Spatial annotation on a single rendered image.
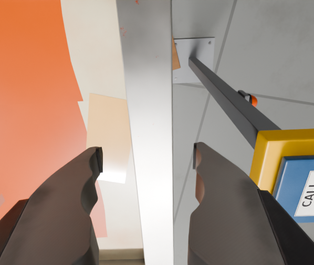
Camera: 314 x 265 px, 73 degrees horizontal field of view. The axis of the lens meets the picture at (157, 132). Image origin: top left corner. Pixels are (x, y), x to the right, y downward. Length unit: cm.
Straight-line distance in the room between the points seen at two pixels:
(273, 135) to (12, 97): 28
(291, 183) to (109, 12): 26
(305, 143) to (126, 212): 23
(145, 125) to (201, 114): 110
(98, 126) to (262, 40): 113
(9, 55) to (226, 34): 107
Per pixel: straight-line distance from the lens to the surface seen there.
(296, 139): 28
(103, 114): 22
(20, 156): 29
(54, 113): 24
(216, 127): 134
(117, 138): 23
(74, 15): 21
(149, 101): 18
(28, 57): 23
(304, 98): 148
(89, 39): 21
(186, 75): 119
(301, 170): 28
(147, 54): 17
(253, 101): 57
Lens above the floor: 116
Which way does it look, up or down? 63 degrees down
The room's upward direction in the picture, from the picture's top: 179 degrees clockwise
